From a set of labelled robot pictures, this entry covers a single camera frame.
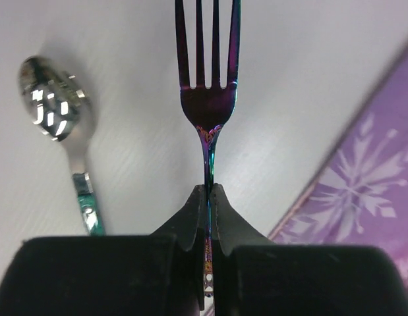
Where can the silver spoon green handle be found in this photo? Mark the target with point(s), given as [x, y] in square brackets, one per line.
[63, 111]

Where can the purple Elsa placemat cloth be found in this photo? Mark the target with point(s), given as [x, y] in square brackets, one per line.
[360, 196]

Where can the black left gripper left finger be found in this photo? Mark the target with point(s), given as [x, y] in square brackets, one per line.
[156, 274]

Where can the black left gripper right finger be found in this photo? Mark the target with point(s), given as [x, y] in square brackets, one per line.
[254, 276]

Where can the pink fork patterned handle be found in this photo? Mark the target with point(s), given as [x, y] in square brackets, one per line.
[208, 108]

